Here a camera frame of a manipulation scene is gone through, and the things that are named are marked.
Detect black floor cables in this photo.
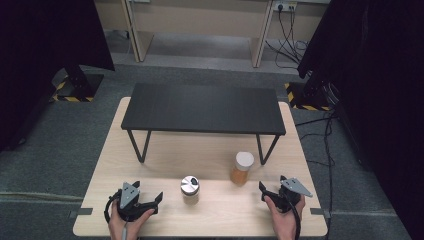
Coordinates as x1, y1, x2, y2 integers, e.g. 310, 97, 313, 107
294, 83, 338, 219

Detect black cables under desk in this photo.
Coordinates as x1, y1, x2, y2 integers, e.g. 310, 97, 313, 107
265, 6, 313, 70

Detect person's left hand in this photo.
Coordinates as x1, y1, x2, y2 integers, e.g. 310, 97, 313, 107
108, 203, 156, 240

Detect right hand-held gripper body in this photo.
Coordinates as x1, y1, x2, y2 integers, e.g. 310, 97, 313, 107
266, 177, 313, 214

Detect black curtain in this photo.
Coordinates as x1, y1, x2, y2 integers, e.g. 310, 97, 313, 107
297, 0, 424, 240
0, 0, 116, 153

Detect black shelf riser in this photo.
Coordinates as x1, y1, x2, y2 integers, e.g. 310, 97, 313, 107
120, 82, 287, 166

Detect grey tape strip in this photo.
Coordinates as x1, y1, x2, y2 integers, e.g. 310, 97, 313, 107
68, 207, 94, 219
309, 207, 332, 219

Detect beige desk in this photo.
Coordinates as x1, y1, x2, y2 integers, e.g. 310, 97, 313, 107
94, 0, 331, 69

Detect silver lid spice jar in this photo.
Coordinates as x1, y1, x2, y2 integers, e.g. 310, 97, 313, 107
180, 175, 201, 205

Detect white lid orange jar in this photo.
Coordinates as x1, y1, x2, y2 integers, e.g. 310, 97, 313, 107
229, 151, 255, 187

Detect person's right hand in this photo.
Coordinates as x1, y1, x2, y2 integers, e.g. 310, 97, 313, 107
264, 196, 306, 240

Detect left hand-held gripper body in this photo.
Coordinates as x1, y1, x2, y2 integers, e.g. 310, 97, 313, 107
116, 181, 156, 223

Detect white wall power socket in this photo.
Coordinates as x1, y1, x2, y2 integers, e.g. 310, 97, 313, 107
273, 1, 298, 12

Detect black stand base hazard tape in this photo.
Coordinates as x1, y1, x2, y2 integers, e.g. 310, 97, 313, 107
284, 78, 332, 112
49, 64, 105, 103

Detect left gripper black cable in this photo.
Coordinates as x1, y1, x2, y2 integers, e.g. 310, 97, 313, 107
103, 189, 129, 240

